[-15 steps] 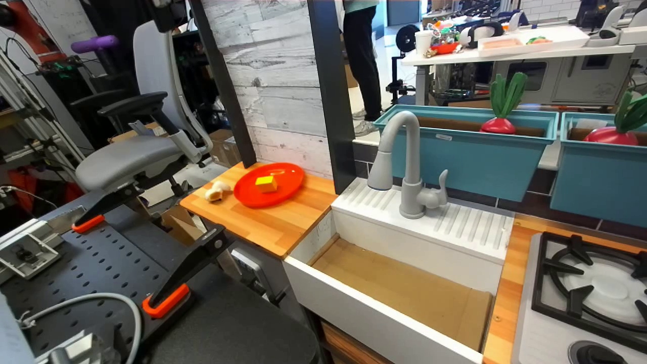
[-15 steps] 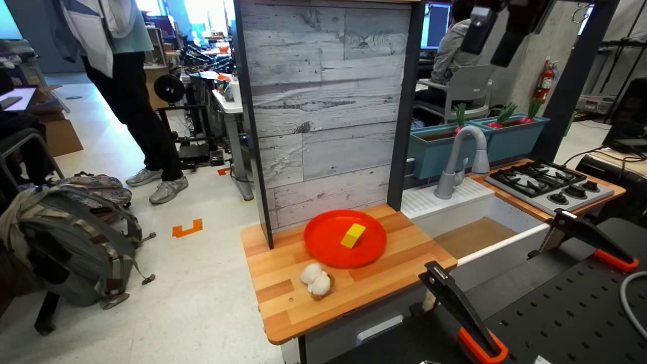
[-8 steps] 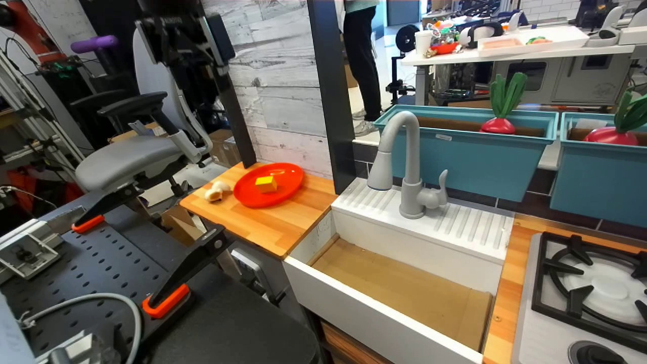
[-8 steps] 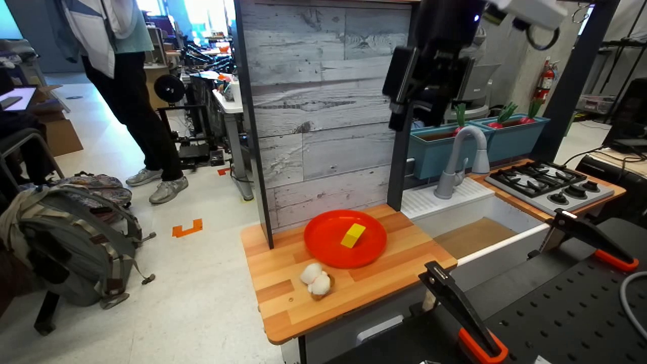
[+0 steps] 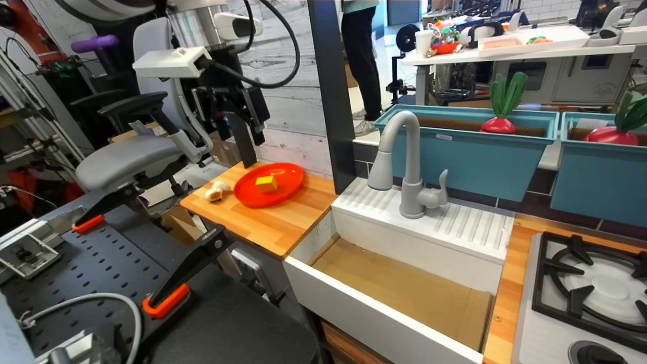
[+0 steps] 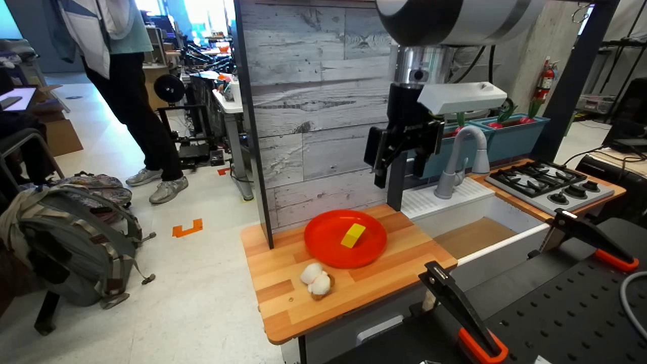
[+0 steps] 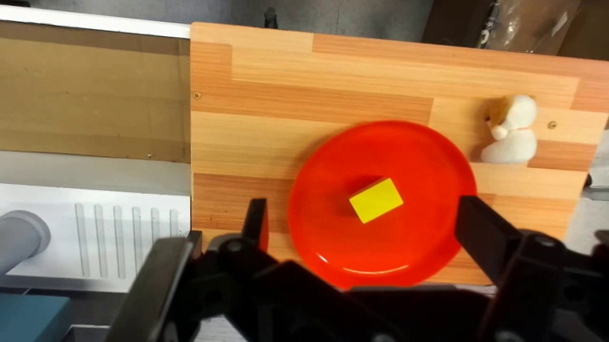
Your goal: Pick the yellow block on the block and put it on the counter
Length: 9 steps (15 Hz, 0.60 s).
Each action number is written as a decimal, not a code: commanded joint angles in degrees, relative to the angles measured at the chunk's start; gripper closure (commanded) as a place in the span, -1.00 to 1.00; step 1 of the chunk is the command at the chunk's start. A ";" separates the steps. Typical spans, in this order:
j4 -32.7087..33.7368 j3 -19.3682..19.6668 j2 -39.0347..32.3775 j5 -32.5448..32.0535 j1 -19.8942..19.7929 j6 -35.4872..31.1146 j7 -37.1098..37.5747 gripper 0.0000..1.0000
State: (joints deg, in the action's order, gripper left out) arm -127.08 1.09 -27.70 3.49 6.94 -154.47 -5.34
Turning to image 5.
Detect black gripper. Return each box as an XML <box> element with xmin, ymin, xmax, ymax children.
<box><xmin>193</xmin><ymin>63</ymin><xmax>272</xmax><ymax>171</ymax></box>

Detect yellow block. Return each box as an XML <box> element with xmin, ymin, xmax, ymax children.
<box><xmin>252</xmin><ymin>175</ymin><xmax>278</xmax><ymax>196</ymax></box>

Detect wooden counter top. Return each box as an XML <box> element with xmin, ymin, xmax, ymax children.
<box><xmin>178</xmin><ymin>161</ymin><xmax>339</xmax><ymax>261</ymax></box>

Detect grey wood backsplash panel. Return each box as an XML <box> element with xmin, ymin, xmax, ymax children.
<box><xmin>220</xmin><ymin>0</ymin><xmax>334</xmax><ymax>178</ymax></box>

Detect red round plate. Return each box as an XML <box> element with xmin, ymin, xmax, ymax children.
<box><xmin>233</xmin><ymin>161</ymin><xmax>307</xmax><ymax>210</ymax></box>

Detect white garlic toy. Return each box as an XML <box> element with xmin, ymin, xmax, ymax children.
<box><xmin>202</xmin><ymin>178</ymin><xmax>233</xmax><ymax>204</ymax></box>

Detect standing person dark trousers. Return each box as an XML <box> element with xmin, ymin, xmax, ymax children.
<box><xmin>339</xmin><ymin>0</ymin><xmax>385</xmax><ymax>123</ymax></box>

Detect grey office chair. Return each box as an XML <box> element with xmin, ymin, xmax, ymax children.
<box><xmin>69</xmin><ymin>17</ymin><xmax>205</xmax><ymax>199</ymax></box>

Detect grey toy faucet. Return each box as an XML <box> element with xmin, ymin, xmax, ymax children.
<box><xmin>365</xmin><ymin>109</ymin><xmax>450</xmax><ymax>220</ymax></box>

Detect white cup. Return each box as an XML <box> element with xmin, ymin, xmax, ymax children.
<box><xmin>414</xmin><ymin>28</ymin><xmax>436</xmax><ymax>62</ymax></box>

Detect red bowl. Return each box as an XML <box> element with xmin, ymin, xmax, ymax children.
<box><xmin>430</xmin><ymin>39</ymin><xmax>460</xmax><ymax>57</ymax></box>

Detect white toy sink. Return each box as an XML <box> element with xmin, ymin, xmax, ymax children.
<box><xmin>280</xmin><ymin>176</ymin><xmax>517</xmax><ymax>364</ymax></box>

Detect teal planter box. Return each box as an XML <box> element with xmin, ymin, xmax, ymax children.
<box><xmin>549</xmin><ymin>109</ymin><xmax>647</xmax><ymax>230</ymax></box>
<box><xmin>372</xmin><ymin>102</ymin><xmax>561</xmax><ymax>204</ymax></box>

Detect red radish toy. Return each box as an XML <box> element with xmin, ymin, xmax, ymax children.
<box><xmin>582</xmin><ymin>90</ymin><xmax>647</xmax><ymax>147</ymax></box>
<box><xmin>480</xmin><ymin>70</ymin><xmax>531</xmax><ymax>135</ymax></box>

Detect silver mounting plate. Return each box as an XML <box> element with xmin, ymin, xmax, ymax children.
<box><xmin>0</xmin><ymin>230</ymin><xmax>62</xmax><ymax>279</ymax></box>

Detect white background table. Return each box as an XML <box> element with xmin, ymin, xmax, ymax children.
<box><xmin>402</xmin><ymin>27</ymin><xmax>638</xmax><ymax>107</ymax></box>

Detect wooden stove surround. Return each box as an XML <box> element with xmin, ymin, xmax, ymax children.
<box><xmin>481</xmin><ymin>212</ymin><xmax>647</xmax><ymax>364</ymax></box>

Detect silver black toy stove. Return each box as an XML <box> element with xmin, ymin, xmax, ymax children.
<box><xmin>514</xmin><ymin>230</ymin><xmax>647</xmax><ymax>364</ymax></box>

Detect black frame post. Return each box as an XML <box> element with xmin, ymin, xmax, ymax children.
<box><xmin>307</xmin><ymin>0</ymin><xmax>357</xmax><ymax>196</ymax></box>

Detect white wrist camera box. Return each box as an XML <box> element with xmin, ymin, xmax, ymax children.
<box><xmin>131</xmin><ymin>45</ymin><xmax>214</xmax><ymax>82</ymax></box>

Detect purple cylindrical handle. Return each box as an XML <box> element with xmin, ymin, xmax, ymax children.
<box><xmin>69</xmin><ymin>34</ymin><xmax>121</xmax><ymax>55</ymax></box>

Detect black clamp orange handle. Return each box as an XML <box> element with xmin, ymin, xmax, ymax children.
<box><xmin>69</xmin><ymin>184</ymin><xmax>139</xmax><ymax>236</ymax></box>
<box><xmin>139</xmin><ymin>227</ymin><xmax>230</xmax><ymax>321</ymax></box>

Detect grey cable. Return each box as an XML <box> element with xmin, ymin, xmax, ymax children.
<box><xmin>18</xmin><ymin>291</ymin><xmax>146</xmax><ymax>364</ymax></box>

